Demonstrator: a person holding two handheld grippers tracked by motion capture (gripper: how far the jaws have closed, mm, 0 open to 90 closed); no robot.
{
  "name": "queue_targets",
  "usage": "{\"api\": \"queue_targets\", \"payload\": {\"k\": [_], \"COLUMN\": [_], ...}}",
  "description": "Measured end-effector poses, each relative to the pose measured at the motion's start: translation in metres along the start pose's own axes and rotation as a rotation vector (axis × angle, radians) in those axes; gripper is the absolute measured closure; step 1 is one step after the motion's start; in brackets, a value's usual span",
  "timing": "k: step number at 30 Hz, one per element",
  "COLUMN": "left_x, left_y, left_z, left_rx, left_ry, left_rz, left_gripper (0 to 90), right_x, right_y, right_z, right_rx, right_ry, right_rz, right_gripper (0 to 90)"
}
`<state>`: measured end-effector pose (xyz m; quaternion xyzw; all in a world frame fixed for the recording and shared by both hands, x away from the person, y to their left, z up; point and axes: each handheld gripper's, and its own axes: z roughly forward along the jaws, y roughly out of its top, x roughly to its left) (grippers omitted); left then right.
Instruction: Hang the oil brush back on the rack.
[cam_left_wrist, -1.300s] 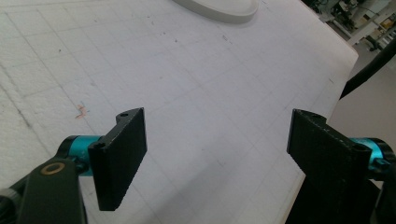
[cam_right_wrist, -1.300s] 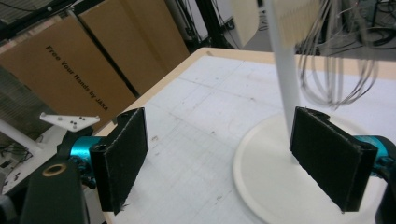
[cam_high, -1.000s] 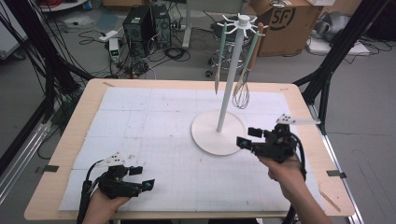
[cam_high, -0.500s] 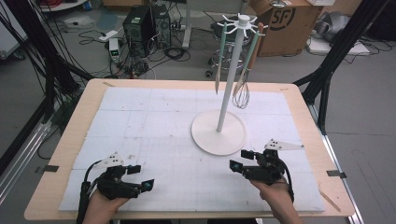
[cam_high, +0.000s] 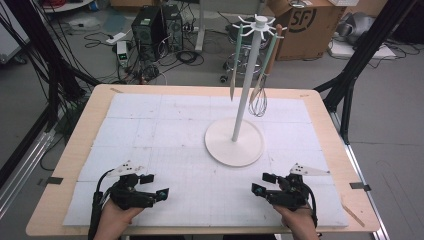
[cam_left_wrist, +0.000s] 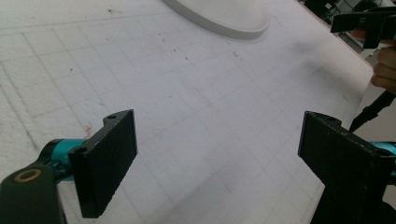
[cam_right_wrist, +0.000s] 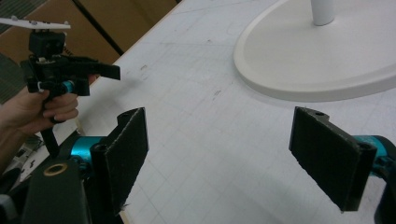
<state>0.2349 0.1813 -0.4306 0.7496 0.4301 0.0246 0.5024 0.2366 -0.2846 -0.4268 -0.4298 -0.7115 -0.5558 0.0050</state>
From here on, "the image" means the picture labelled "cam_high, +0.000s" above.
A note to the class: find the black tape strip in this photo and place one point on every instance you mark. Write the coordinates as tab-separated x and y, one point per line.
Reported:
54	180
360	186

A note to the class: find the cardboard box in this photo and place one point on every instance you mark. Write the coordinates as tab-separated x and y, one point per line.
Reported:
300	43

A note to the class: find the white metal post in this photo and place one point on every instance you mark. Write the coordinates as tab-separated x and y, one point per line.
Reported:
200	26

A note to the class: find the white utensil stand with hooks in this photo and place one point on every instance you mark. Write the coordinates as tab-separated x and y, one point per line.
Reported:
233	150

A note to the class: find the thin wooden stick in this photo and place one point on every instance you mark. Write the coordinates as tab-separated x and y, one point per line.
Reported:
353	216

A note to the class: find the slim dark computer tower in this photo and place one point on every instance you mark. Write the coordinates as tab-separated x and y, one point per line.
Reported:
173	26

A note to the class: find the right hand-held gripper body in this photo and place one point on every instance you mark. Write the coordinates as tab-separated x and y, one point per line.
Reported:
290	196

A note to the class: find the white keyboard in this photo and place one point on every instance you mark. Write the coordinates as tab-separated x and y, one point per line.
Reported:
343	2

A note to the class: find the white round table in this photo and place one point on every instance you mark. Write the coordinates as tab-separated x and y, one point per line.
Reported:
66	6

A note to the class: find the person's right hand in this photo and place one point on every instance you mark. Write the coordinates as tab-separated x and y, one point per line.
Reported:
301	225

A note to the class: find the small device with green display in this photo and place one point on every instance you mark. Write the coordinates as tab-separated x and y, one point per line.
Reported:
122	53

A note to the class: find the aluminium rail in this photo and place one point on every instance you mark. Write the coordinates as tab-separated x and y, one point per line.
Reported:
354	163
23	170

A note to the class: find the chrome stool with black seat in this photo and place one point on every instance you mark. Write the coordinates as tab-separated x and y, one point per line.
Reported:
230	37

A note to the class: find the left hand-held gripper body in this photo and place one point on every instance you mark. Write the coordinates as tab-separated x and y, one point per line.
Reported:
130	198

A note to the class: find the white foam mat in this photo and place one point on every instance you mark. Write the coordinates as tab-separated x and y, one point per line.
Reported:
166	116

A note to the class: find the white power strip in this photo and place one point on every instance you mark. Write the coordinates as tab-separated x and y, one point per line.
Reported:
116	38

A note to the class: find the person's left hand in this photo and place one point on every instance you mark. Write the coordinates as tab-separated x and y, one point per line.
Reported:
113	223

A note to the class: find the white flat board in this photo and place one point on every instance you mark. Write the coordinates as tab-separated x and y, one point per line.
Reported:
366	51

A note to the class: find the large black computer tower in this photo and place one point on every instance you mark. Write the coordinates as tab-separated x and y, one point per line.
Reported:
146	36

